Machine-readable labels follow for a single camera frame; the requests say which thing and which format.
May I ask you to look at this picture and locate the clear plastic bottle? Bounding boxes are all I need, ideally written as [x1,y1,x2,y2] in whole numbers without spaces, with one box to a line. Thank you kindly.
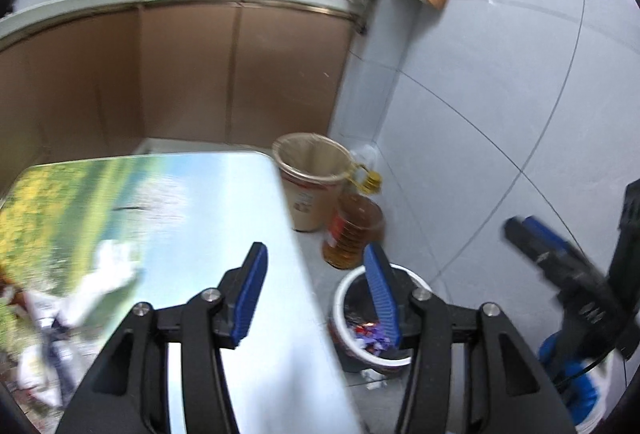
[349,143,382,171]

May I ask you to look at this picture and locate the person's right hand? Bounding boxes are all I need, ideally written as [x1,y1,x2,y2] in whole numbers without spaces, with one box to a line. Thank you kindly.
[539,333,601,421]

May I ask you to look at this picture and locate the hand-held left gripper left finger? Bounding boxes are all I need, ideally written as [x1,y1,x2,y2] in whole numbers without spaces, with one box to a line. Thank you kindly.
[55,242,269,434]

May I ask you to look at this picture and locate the white tissue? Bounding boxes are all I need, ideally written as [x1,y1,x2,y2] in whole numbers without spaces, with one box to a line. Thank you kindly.
[70,239,145,322]

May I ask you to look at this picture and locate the cooking oil bottle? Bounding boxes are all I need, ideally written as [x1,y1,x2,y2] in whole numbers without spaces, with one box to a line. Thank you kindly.
[321,163,387,271]

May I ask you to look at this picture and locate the white rimmed trash bin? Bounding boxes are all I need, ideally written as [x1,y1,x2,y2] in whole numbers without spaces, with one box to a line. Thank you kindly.
[331,265,432,374]

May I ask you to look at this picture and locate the white paper scrap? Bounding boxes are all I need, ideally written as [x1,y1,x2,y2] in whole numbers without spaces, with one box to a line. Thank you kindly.
[356,368,390,391]

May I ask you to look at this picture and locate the landscape print table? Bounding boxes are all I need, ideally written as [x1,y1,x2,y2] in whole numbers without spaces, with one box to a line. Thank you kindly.
[0,151,363,434]

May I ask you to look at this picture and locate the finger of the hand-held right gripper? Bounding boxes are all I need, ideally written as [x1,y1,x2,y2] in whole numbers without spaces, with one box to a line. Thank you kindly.
[522,215,576,261]
[504,218,556,275]

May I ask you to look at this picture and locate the beige bucket with bag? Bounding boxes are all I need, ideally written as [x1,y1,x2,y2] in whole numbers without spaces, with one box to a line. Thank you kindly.
[271,133,357,233]

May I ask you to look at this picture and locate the black cable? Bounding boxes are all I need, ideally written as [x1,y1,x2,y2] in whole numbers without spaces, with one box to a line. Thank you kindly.
[549,348,617,396]

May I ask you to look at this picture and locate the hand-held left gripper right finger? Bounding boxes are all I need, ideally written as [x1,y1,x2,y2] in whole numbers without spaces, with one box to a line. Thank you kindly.
[363,244,578,434]

